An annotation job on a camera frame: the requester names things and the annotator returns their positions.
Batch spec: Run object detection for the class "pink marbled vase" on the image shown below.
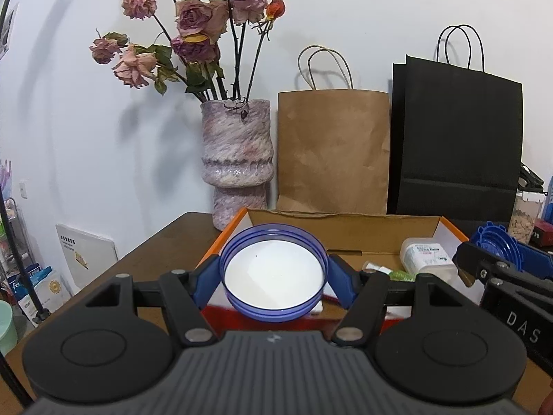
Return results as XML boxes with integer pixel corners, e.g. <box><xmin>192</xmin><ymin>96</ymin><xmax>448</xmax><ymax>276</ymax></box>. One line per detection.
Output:
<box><xmin>200</xmin><ymin>99</ymin><xmax>275</xmax><ymax>230</ymax></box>

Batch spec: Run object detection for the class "blue scalloped lid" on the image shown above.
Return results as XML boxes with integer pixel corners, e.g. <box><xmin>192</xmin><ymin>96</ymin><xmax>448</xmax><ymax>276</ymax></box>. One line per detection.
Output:
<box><xmin>470</xmin><ymin>221</ymin><xmax>523</xmax><ymax>272</ymax></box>

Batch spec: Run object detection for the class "blue rimmed white lid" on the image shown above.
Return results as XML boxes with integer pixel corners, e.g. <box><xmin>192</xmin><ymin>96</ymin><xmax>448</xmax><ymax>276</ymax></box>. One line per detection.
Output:
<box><xmin>219</xmin><ymin>223</ymin><xmax>329</xmax><ymax>323</ymax></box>

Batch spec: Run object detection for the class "black paper bag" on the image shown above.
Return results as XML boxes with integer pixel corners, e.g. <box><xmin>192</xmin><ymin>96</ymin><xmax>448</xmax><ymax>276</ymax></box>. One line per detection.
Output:
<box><xmin>386</xmin><ymin>23</ymin><xmax>524</xmax><ymax>236</ymax></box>

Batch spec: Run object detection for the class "green plastic bucket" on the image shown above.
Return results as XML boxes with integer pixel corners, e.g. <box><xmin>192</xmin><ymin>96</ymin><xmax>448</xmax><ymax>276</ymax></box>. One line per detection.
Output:
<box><xmin>0</xmin><ymin>300</ymin><xmax>19</xmax><ymax>356</ymax></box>

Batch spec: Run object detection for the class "brown paper bag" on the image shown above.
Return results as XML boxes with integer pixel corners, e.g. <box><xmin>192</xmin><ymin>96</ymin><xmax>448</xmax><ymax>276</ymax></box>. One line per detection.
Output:
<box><xmin>276</xmin><ymin>44</ymin><xmax>390</xmax><ymax>214</ymax></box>

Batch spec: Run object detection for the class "black light stand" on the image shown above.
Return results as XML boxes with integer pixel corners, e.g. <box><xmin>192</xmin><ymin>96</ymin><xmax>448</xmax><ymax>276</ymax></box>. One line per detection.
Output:
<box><xmin>0</xmin><ymin>197</ymin><xmax>50</xmax><ymax>324</ymax></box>

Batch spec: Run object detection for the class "clear food container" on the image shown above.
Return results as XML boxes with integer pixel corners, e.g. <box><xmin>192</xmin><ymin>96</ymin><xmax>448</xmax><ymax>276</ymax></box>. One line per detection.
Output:
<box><xmin>508</xmin><ymin>190</ymin><xmax>546</xmax><ymax>243</ymax></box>

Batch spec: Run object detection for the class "dried rose bouquet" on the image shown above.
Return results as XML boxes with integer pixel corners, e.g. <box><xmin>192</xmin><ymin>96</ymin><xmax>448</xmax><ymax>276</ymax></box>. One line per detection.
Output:
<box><xmin>89</xmin><ymin>0</ymin><xmax>286</xmax><ymax>104</ymax></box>

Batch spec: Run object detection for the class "green spray bottle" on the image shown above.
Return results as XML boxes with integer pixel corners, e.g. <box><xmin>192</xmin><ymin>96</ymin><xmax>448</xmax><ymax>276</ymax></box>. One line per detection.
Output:
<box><xmin>363</xmin><ymin>262</ymin><xmax>415</xmax><ymax>282</ymax></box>

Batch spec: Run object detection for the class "white spray bottle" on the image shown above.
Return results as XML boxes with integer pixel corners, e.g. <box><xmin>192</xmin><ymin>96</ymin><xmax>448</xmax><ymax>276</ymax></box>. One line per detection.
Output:
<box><xmin>399</xmin><ymin>238</ymin><xmax>457</xmax><ymax>283</ymax></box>

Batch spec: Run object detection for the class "red cardboard box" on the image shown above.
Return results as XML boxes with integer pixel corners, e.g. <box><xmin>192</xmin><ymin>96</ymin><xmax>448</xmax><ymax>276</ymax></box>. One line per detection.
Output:
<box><xmin>201</xmin><ymin>209</ymin><xmax>468</xmax><ymax>336</ymax></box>

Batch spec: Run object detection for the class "dark red small box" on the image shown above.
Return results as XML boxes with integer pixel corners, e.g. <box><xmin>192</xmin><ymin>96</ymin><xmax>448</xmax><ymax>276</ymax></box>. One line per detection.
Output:
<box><xmin>529</xmin><ymin>219</ymin><xmax>553</xmax><ymax>249</ymax></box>

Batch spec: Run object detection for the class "blue white package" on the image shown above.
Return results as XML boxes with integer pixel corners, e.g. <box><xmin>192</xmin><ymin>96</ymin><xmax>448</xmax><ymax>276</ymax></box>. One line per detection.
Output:
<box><xmin>8</xmin><ymin>264</ymin><xmax>71</xmax><ymax>327</ymax></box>

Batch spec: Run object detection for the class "wire storage rack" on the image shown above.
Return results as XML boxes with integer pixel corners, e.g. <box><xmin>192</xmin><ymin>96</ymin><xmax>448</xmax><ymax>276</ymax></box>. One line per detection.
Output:
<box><xmin>0</xmin><ymin>159</ymin><xmax>34</xmax><ymax>286</ymax></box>

